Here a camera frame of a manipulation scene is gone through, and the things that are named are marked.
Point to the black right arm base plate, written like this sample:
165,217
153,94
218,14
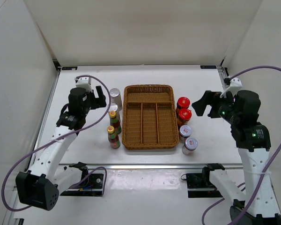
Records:
198,188

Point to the silver-lid salt shaker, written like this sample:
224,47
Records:
116,97
114,107

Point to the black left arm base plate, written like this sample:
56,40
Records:
93,186

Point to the brown wicker basket tray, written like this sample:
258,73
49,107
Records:
149,118

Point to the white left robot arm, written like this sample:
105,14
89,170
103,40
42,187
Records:
40,186

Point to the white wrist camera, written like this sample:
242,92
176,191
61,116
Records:
232,85
84,82

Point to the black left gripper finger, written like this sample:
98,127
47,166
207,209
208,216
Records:
100,101
99,91

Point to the white-lid spice jar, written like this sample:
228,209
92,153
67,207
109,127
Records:
184,132
190,145

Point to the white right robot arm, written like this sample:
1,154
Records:
257,205

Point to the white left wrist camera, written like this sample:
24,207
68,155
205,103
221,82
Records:
84,82

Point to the far silver-lid salt shaker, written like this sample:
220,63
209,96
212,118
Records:
116,97

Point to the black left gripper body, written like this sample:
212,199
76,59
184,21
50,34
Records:
89,97

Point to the far green-label sauce bottle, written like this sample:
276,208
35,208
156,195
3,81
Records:
114,121

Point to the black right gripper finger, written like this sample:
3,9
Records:
200,106
208,97

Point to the red-lid sauce jar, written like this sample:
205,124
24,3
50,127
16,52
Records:
183,117
182,103

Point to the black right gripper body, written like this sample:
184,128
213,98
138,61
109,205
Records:
235,116

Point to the near green-label sauce bottle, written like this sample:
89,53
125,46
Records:
113,137

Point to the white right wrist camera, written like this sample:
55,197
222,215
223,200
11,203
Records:
232,85

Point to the near silver-lid salt shaker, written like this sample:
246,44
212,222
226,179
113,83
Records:
114,107

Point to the green-label sauce bottle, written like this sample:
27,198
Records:
114,121
113,137

